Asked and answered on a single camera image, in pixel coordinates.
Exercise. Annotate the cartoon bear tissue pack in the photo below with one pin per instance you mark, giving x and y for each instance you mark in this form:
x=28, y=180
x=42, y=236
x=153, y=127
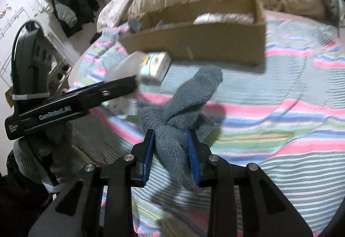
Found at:
x=155, y=66

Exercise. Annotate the white sock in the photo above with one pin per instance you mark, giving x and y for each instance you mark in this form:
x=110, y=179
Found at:
x=225, y=18

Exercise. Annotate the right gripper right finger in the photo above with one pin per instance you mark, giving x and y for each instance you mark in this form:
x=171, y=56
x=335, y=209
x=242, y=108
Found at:
x=245, y=192

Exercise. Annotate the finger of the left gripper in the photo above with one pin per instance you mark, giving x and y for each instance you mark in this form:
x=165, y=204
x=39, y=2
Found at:
x=89, y=96

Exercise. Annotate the open cardboard box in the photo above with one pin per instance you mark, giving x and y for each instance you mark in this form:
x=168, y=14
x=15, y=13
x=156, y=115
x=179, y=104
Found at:
x=184, y=40

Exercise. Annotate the bag of cotton swabs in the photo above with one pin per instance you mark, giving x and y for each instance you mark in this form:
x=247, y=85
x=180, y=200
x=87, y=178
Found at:
x=125, y=75

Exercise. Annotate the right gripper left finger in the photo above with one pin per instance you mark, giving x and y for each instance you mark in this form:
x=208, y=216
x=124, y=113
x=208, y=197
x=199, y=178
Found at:
x=98, y=201

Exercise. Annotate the striped colourful towel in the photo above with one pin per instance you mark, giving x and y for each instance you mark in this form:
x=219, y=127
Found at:
x=286, y=115

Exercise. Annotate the grey knitted sock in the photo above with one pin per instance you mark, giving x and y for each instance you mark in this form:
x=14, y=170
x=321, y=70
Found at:
x=171, y=121

